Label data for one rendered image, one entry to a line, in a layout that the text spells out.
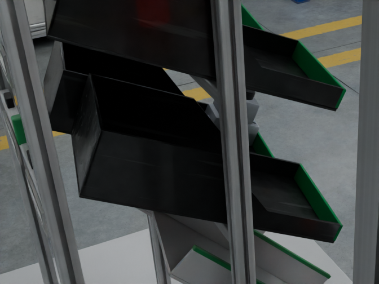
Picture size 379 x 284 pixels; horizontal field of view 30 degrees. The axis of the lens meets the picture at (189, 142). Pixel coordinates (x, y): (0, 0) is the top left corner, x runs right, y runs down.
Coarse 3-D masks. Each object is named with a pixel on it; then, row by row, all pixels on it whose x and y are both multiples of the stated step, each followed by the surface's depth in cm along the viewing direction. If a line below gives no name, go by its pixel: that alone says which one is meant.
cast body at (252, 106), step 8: (248, 96) 90; (208, 104) 93; (216, 104) 92; (248, 104) 90; (256, 104) 90; (208, 112) 93; (216, 112) 91; (248, 112) 91; (256, 112) 91; (216, 120) 90; (248, 120) 91; (248, 128) 92; (256, 128) 92; (248, 136) 92
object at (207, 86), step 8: (0, 32) 59; (200, 80) 67; (208, 80) 65; (208, 88) 66; (216, 88) 64; (216, 96) 64; (8, 112) 82; (16, 112) 81; (24, 144) 75; (24, 152) 73; (32, 176) 69; (40, 200) 67; (216, 224) 75; (224, 224) 73; (224, 232) 73
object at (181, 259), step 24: (168, 216) 85; (168, 240) 80; (192, 240) 84; (216, 240) 89; (264, 240) 90; (168, 264) 75; (192, 264) 73; (216, 264) 74; (264, 264) 92; (288, 264) 93; (312, 264) 94
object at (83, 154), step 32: (96, 96) 70; (128, 96) 76; (160, 96) 77; (96, 128) 65; (128, 128) 78; (160, 128) 79; (192, 128) 80; (96, 160) 65; (128, 160) 65; (160, 160) 66; (192, 160) 67; (256, 160) 84; (96, 192) 66; (128, 192) 67; (160, 192) 68; (192, 192) 69; (224, 192) 69; (256, 192) 79; (288, 192) 82; (320, 192) 80; (256, 224) 72; (288, 224) 73; (320, 224) 74
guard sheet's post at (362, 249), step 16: (368, 0) 16; (368, 16) 17; (368, 32) 17; (368, 48) 17; (368, 64) 17; (368, 80) 17; (368, 96) 18; (368, 112) 18; (368, 128) 18; (368, 144) 18; (368, 160) 18; (368, 176) 19; (368, 192) 19; (368, 208) 19; (368, 224) 19; (368, 240) 19; (368, 256) 20; (368, 272) 20
